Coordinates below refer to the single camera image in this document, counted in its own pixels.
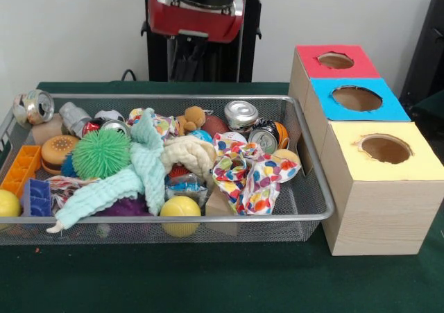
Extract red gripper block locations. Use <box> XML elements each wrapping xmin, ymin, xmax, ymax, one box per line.
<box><xmin>147</xmin><ymin>0</ymin><xmax>246</xmax><ymax>81</ymax></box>

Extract brown plush bear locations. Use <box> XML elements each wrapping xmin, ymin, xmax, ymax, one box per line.
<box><xmin>177</xmin><ymin>106</ymin><xmax>206</xmax><ymax>133</ymax></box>

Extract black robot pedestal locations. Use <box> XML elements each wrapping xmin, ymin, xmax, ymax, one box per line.
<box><xmin>133</xmin><ymin>0</ymin><xmax>280</xmax><ymax>83</ymax></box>

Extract black looped cable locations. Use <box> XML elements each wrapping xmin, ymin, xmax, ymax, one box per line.
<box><xmin>119</xmin><ymin>68</ymin><xmax>151</xmax><ymax>83</ymax></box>

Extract dark green tablecloth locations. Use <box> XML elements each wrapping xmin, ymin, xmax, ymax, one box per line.
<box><xmin>0</xmin><ymin>80</ymin><xmax>444</xmax><ymax>313</ymax></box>

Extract yellow ball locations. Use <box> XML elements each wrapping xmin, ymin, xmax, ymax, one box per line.
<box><xmin>0</xmin><ymin>189</ymin><xmax>22</xmax><ymax>217</ymax></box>
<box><xmin>160</xmin><ymin>196</ymin><xmax>202</xmax><ymax>238</ymax></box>

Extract mint green knitted cloth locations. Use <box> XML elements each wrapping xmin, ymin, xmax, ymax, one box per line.
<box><xmin>46</xmin><ymin>107</ymin><xmax>167</xmax><ymax>234</ymax></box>

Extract large green spiky ball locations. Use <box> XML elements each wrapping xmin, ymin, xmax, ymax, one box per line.
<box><xmin>71</xmin><ymin>129</ymin><xmax>133</xmax><ymax>180</ymax></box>

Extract crushed colourful drink can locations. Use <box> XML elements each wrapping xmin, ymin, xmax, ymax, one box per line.
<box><xmin>12</xmin><ymin>90</ymin><xmax>56</xmax><ymax>128</ymax></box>

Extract wooden box with three holes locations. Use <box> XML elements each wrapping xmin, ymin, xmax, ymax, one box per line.
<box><xmin>289</xmin><ymin>43</ymin><xmax>444</xmax><ymax>257</ymax></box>

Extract toy burger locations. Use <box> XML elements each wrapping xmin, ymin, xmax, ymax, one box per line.
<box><xmin>40</xmin><ymin>135</ymin><xmax>80</xmax><ymax>175</ymax></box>

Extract colourful dotted cloth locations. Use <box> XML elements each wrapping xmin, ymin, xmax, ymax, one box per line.
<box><xmin>212</xmin><ymin>134</ymin><xmax>302</xmax><ymax>216</ymax></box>

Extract orange plastic grid tray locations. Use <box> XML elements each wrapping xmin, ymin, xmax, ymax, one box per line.
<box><xmin>0</xmin><ymin>145</ymin><xmax>42</xmax><ymax>198</ymax></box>

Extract silver drink can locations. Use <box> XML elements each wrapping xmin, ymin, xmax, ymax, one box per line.
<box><xmin>223</xmin><ymin>100</ymin><xmax>260</xmax><ymax>129</ymax></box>

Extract green covered side table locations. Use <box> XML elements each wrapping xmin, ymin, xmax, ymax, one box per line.
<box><xmin>411</xmin><ymin>90</ymin><xmax>444</xmax><ymax>123</ymax></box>

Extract clear mesh bin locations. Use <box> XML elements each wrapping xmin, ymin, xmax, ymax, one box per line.
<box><xmin>0</xmin><ymin>92</ymin><xmax>336</xmax><ymax>245</ymax></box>

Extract purple toy block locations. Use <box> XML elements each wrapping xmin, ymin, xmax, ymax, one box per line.
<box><xmin>20</xmin><ymin>178</ymin><xmax>53</xmax><ymax>217</ymax></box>

